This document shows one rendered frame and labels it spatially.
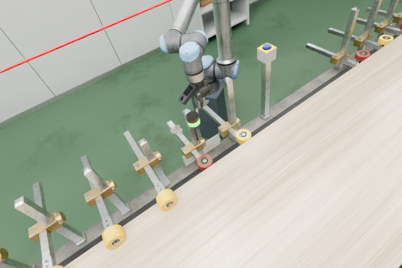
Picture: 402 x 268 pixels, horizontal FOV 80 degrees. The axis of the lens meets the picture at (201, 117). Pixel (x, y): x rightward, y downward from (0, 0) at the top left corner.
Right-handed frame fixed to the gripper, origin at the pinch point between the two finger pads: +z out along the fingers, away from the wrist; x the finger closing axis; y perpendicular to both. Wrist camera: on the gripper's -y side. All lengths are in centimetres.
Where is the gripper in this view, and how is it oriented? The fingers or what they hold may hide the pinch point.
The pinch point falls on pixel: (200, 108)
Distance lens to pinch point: 130.5
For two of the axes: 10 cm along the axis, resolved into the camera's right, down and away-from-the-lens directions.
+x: -5.5, -5.4, 6.4
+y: 8.2, -5.1, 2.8
